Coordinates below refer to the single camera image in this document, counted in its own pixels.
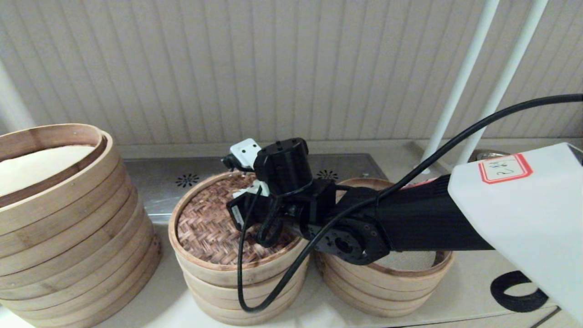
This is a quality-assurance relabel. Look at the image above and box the woven bamboo steamer lid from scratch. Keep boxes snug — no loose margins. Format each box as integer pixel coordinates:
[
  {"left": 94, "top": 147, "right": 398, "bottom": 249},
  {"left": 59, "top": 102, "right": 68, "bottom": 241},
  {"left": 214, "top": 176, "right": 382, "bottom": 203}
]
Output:
[{"left": 168, "top": 171, "right": 310, "bottom": 288}]

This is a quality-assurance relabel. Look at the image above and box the small bamboo steamer stack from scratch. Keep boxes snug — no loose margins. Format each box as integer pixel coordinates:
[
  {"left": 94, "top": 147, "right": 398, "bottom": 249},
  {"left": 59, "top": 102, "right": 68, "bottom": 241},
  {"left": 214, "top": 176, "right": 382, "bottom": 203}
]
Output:
[
  {"left": 314, "top": 178, "right": 455, "bottom": 318},
  {"left": 175, "top": 237, "right": 311, "bottom": 326}
]

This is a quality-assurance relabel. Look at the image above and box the grey mesh steamer liner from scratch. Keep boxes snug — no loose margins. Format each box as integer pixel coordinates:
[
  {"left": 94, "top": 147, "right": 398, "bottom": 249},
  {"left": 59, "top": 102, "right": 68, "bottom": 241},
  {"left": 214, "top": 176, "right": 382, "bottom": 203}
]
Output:
[{"left": 371, "top": 250, "right": 439, "bottom": 273}]

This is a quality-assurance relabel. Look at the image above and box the round steel lid black knob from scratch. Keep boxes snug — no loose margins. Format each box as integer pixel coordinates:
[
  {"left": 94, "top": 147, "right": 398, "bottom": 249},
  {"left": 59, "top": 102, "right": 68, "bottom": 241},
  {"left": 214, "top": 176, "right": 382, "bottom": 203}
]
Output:
[{"left": 469, "top": 149, "right": 511, "bottom": 162}]

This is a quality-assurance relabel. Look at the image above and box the tall wide bamboo steamer stack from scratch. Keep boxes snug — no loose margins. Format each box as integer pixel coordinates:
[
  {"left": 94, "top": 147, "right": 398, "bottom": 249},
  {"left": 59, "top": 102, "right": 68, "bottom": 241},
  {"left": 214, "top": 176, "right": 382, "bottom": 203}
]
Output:
[{"left": 0, "top": 124, "right": 163, "bottom": 328}]

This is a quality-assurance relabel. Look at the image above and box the white steamer cloth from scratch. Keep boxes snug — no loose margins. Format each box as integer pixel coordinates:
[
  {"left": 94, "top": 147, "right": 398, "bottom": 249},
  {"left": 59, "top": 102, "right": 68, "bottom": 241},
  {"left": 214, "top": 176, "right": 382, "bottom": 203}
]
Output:
[{"left": 0, "top": 145, "right": 97, "bottom": 197}]

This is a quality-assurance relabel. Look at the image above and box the stainless steel vent panel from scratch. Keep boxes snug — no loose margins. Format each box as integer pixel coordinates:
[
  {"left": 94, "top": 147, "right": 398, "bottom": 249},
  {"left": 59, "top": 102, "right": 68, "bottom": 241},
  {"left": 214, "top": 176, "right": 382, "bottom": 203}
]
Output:
[{"left": 122, "top": 154, "right": 388, "bottom": 225}]

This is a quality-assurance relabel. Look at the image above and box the white slanted pole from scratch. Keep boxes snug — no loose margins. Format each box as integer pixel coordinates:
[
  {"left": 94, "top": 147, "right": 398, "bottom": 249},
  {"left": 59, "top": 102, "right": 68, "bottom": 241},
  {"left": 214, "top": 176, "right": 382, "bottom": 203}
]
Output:
[
  {"left": 421, "top": 0, "right": 501, "bottom": 174},
  {"left": 457, "top": 0, "right": 550, "bottom": 165}
]

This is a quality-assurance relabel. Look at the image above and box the white pipe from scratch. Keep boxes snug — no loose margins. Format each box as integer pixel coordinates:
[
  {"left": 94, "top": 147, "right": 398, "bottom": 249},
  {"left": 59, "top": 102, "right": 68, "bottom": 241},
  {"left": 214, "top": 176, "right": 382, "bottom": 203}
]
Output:
[{"left": 0, "top": 59, "right": 38, "bottom": 136}]

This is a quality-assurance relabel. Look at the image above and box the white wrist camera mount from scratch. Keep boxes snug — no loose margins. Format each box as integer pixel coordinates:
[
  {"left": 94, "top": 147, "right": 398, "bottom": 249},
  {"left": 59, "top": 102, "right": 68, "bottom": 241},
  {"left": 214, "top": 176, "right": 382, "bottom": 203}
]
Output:
[{"left": 221, "top": 138, "right": 270, "bottom": 197}]

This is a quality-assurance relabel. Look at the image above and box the black camera cable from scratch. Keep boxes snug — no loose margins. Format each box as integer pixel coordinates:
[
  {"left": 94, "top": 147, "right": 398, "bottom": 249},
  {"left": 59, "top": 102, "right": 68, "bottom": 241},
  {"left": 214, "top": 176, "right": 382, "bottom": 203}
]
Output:
[{"left": 237, "top": 93, "right": 583, "bottom": 313}]

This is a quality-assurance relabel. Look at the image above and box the black looped strap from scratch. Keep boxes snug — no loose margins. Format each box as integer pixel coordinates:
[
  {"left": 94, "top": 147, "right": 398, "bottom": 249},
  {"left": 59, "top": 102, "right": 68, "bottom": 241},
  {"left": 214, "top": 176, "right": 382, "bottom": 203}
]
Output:
[{"left": 491, "top": 271, "right": 550, "bottom": 313}]

